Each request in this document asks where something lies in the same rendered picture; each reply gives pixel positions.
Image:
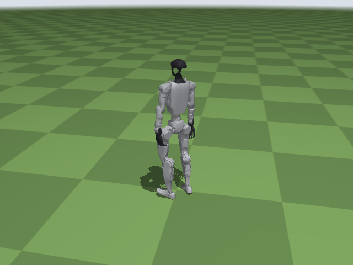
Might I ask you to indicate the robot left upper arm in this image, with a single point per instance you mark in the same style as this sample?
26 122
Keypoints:
163 90

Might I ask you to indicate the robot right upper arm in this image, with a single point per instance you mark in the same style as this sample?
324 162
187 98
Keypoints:
191 101

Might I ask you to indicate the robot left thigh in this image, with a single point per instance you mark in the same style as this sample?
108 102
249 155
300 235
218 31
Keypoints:
163 150

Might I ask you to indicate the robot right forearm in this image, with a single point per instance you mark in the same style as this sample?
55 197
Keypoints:
191 114

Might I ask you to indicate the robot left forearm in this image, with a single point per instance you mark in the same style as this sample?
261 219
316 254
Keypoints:
158 121

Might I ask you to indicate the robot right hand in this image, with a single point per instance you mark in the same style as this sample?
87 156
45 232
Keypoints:
192 129

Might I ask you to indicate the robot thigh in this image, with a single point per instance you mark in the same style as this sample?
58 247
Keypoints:
183 142
163 150

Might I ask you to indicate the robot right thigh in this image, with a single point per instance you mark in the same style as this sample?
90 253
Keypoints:
183 142

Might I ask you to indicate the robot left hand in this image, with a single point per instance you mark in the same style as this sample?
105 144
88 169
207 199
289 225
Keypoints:
159 138

